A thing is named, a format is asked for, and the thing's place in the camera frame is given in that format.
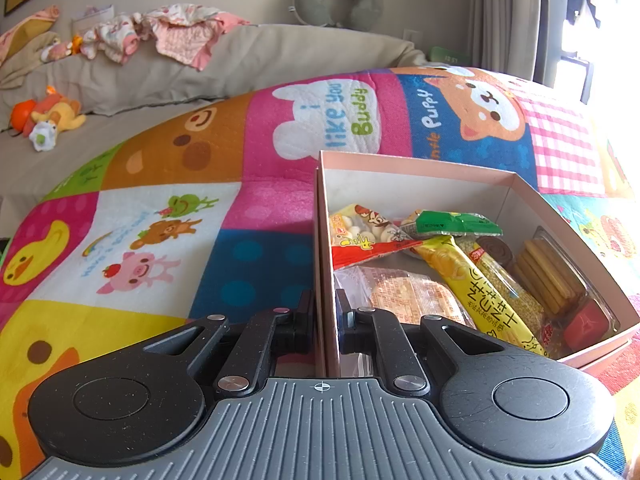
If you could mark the dark window frame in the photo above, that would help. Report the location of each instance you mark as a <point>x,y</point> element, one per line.
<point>550,20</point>

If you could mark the pink biscuit stick tray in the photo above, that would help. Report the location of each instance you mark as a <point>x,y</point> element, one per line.
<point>545,270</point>

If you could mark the small orange toy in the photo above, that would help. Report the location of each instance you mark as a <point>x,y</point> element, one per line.
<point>76,45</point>

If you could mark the beige sofa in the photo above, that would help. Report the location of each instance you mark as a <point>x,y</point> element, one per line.
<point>150,85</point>

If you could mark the clear rice cracker packet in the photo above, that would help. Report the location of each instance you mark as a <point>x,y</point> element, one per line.
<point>400,292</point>

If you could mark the colourful cartoon play mat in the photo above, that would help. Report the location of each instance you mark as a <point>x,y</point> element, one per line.
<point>150,210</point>

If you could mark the yellow stick snack packet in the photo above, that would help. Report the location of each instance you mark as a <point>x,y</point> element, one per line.
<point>480,300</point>

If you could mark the red white snack packet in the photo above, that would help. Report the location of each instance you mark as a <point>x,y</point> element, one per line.
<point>360,255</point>

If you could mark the white paper card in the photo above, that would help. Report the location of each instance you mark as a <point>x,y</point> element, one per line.
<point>92,17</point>

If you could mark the white wall outlet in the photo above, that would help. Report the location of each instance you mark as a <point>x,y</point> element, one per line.
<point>412,35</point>

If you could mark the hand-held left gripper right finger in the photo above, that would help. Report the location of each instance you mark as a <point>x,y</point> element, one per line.
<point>344,320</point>

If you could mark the orange yellow plush toy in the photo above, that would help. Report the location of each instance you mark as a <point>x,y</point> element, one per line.
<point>55,115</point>

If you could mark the white pink baby clothes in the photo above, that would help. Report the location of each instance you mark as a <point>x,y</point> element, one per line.
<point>115,37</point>

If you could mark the green brown snack packet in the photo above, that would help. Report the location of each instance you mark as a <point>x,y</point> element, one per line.
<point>450,222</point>

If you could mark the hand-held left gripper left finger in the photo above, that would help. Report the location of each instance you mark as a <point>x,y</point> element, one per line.
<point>305,320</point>

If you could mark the green digital clock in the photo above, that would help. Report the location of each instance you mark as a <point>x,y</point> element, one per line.
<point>447,56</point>

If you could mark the grey curtain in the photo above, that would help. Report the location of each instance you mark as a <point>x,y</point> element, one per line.
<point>505,10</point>

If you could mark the beige folded cloth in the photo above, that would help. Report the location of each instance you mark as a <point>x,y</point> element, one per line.
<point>25,65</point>

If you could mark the pink cardboard box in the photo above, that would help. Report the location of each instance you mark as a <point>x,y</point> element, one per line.
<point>425,185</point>

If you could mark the pink blanket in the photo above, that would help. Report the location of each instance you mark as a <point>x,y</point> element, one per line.
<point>30,25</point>

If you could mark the pink clothes pile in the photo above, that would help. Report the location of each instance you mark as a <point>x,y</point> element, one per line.
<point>185,35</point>

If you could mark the sesame bar clear packet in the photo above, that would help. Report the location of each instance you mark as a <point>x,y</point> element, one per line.
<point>522,305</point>

